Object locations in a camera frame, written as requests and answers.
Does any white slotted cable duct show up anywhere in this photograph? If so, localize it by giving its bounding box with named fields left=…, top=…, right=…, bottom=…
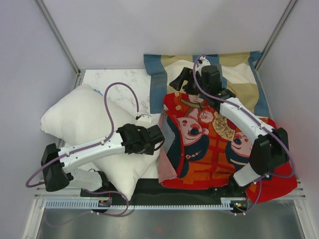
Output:
left=44, top=198, right=249, bottom=211

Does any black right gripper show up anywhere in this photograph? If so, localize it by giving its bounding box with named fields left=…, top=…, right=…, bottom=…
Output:
left=169, top=67, right=209, bottom=97

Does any aluminium front rail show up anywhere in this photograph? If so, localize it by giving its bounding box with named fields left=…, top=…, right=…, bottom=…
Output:
left=34, top=185, right=81, bottom=199

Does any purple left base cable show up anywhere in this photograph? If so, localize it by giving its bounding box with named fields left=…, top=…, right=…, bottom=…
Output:
left=44, top=191, right=130, bottom=229

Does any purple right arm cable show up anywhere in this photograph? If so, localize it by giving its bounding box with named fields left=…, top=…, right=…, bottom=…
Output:
left=193, top=54, right=296, bottom=179

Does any red patterned pillowcase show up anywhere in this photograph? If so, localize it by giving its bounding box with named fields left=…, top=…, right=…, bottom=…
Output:
left=158, top=91, right=299, bottom=205

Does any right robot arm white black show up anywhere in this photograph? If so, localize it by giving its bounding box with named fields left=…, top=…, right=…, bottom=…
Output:
left=169, top=66, right=291, bottom=197

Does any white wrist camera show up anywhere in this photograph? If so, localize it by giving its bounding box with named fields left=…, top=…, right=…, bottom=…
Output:
left=196, top=56, right=211, bottom=74
left=136, top=114, right=152, bottom=123

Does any white pillow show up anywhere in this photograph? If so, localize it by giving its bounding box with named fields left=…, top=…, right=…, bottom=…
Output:
left=40, top=84, right=160, bottom=199

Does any right aluminium frame post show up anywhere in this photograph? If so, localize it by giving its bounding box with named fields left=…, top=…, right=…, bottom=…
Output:
left=255, top=0, right=299, bottom=71

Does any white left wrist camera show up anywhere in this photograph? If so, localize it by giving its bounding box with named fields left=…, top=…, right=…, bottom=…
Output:
left=136, top=114, right=152, bottom=123

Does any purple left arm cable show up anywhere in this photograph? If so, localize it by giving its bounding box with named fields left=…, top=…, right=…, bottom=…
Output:
left=25, top=82, right=141, bottom=188

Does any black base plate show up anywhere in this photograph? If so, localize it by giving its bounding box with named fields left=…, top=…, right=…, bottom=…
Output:
left=79, top=178, right=250, bottom=207

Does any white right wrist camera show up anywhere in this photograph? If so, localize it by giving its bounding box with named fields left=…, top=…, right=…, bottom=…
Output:
left=196, top=56, right=211, bottom=74

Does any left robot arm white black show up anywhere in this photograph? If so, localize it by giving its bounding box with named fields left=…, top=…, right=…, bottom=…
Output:
left=41, top=123, right=164, bottom=196

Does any blue beige checkered pillow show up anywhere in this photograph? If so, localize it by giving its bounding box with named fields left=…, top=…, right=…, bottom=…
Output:
left=144, top=51, right=270, bottom=117

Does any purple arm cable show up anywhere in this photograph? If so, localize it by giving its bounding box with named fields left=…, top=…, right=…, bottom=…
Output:
left=25, top=82, right=141, bottom=188
left=193, top=54, right=296, bottom=179

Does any aluminium frame post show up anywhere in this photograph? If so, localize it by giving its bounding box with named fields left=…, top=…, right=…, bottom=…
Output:
left=34, top=0, right=81, bottom=76
left=255, top=0, right=299, bottom=71

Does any left aluminium frame post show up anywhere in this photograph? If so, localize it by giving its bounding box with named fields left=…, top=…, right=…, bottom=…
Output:
left=34, top=0, right=81, bottom=76

